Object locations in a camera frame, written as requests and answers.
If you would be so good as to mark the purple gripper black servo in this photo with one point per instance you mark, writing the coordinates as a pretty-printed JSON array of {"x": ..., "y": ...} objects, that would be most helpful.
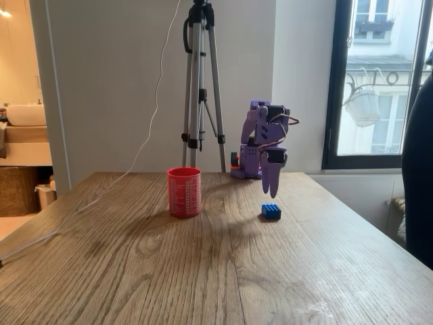
[{"x": 272, "y": 169}]

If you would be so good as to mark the blue studded toy block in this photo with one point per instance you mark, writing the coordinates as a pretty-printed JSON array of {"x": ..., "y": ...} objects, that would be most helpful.
[{"x": 271, "y": 212}]

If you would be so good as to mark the purple robot arm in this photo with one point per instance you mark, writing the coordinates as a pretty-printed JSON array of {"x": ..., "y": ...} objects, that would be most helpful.
[{"x": 252, "y": 135}]

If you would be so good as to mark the red cup white print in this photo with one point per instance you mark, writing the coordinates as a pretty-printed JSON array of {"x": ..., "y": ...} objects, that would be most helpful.
[{"x": 184, "y": 196}]

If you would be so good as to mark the orange black table clamp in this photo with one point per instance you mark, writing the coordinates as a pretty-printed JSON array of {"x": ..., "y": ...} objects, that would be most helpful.
[{"x": 234, "y": 162}]

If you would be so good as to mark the white hanging planter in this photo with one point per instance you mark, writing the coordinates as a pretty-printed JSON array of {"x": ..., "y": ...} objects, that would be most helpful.
[{"x": 363, "y": 108}]

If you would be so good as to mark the beige fluffy cushion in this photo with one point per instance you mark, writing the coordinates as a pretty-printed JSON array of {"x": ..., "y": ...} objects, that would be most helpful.
[{"x": 399, "y": 216}]

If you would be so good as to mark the person in dark clothing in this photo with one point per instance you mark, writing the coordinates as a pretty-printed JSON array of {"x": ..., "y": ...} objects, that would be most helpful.
[{"x": 419, "y": 169}]

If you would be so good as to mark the white waste bin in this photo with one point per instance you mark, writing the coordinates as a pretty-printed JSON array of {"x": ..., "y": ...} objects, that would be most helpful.
[{"x": 45, "y": 194}]

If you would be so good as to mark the wooden vanity counter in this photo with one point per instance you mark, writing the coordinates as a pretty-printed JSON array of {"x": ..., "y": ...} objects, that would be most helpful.
[{"x": 23, "y": 135}]

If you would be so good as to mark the white sink basin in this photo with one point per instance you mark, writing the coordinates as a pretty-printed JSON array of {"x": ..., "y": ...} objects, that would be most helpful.
[{"x": 27, "y": 115}]

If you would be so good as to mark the wicker basket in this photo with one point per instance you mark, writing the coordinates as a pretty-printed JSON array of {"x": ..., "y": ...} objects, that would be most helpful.
[{"x": 17, "y": 193}]

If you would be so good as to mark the black window frame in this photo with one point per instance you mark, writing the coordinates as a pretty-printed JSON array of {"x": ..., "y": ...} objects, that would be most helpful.
[{"x": 333, "y": 101}]

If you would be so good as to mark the grey black camera tripod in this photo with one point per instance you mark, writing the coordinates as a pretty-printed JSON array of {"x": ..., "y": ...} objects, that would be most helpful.
[{"x": 193, "y": 84}]

